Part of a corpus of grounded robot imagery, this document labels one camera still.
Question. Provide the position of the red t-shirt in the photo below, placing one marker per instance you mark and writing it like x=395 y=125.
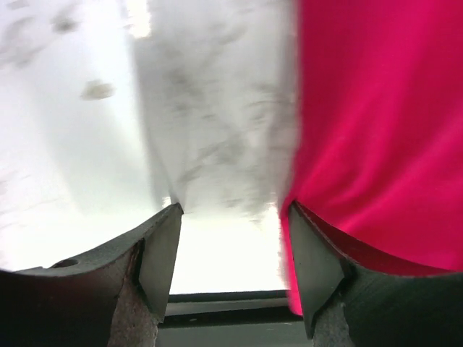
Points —
x=380 y=112

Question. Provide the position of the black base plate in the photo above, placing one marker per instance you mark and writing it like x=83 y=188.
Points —
x=239 y=319

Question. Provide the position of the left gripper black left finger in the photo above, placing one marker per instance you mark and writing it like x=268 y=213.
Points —
x=113 y=295

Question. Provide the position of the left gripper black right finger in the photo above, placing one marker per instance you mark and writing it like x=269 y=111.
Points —
x=354 y=295

